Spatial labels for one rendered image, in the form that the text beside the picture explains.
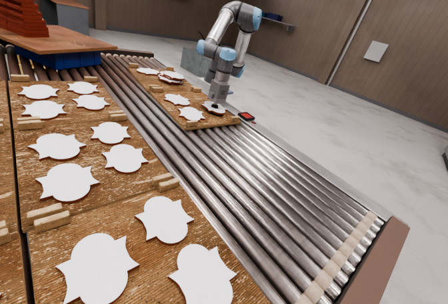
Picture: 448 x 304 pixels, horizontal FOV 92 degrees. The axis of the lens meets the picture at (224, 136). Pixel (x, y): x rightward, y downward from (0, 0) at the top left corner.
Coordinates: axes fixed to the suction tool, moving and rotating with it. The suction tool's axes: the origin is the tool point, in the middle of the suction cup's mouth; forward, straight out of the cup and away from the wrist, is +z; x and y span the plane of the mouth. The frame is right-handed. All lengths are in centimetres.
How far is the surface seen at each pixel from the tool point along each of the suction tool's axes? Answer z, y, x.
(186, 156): 3.7, 32.1, -31.0
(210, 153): 3.5, 32.6, -20.6
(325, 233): 4, 79, -5
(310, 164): 4, 52, 24
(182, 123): 1.6, 10.9, -23.7
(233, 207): 4, 59, -28
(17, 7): -22, -69, -81
